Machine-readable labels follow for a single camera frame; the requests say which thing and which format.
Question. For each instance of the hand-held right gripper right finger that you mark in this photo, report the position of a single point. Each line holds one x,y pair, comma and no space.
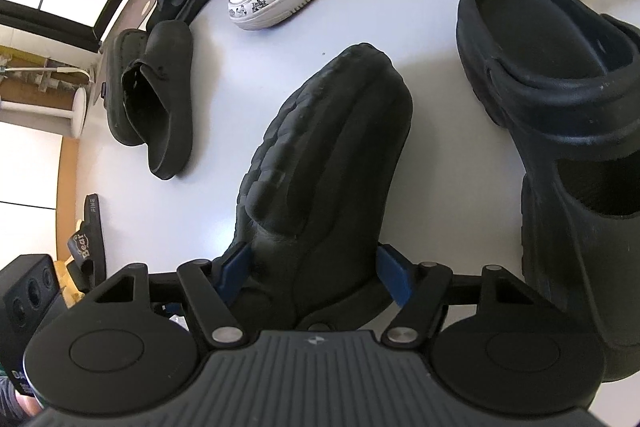
395,277

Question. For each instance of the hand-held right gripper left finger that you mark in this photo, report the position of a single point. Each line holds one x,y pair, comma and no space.
235,267

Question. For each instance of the black slip-on mule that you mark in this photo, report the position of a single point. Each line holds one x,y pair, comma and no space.
117,82
175,107

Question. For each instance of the black slide sandal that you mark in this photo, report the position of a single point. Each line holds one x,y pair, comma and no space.
80,269
92,217

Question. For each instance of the white side cabinet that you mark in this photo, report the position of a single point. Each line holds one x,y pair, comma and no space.
25,162

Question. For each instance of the white standing fan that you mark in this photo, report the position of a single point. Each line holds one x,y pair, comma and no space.
80,112

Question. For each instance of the white mop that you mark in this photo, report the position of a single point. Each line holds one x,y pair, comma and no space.
45,71

